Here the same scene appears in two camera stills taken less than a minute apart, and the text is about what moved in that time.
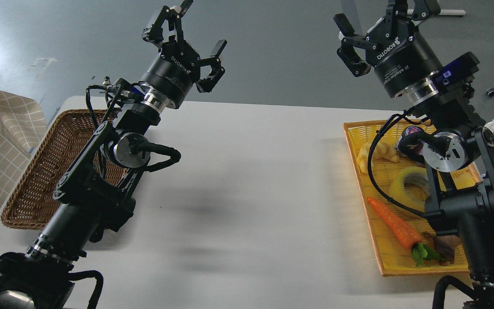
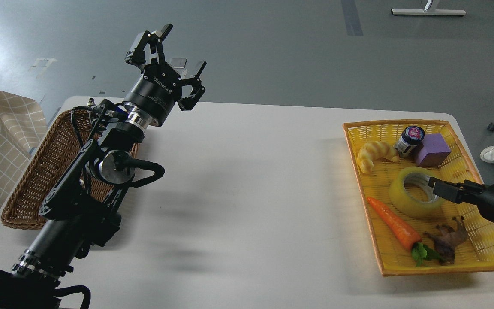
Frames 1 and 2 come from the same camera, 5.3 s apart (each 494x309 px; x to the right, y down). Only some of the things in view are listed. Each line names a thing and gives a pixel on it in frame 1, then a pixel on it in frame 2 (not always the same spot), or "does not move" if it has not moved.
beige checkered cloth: [7, 126] does not move
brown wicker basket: [68, 131] does not move
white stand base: [444, 12] does not move
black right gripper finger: [425, 9] → [468, 189]
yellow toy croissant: [381, 149] does not move
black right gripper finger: [352, 59] → [447, 190]
